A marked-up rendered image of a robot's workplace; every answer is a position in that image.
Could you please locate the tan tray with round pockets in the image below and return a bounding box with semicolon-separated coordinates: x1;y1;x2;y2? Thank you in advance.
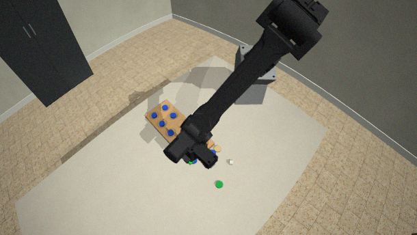
145;100;215;149

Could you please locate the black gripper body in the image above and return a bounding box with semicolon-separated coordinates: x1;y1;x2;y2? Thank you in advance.
182;143;208;163

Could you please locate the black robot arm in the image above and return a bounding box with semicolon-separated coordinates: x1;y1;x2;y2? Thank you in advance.
163;0;329;169

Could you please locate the green disc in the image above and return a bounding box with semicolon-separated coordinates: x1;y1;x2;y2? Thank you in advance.
216;181;223;189

